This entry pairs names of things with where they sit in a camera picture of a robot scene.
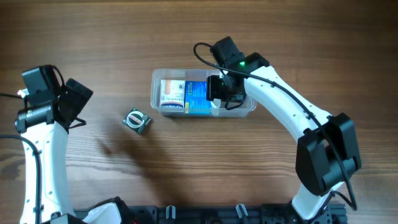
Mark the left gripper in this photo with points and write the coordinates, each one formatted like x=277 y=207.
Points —
x=78 y=97

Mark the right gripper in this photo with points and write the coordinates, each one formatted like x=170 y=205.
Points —
x=213 y=88

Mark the blue yellow VapoDrops box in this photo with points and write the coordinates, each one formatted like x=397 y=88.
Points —
x=195 y=98

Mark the Hansaplast plaster box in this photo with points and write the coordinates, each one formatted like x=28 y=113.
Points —
x=172 y=93

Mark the dark green round-logo box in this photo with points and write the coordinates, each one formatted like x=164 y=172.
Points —
x=136 y=121

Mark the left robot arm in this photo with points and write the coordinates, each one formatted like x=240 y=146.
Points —
x=43 y=129

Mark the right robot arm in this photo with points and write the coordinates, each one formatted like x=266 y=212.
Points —
x=327 y=147

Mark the clear plastic container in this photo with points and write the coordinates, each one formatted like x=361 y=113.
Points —
x=192 y=75

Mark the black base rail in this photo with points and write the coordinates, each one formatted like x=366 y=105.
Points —
x=277 y=213

